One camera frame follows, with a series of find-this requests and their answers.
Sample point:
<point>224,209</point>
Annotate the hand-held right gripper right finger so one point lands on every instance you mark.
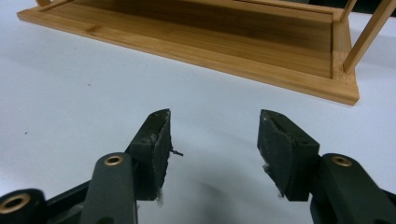
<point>286,155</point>

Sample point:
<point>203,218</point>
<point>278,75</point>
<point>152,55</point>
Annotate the three-tier wooden shelf rack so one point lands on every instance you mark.
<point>218,40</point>

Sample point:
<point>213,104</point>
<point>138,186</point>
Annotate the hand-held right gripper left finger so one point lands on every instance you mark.
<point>152,155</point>

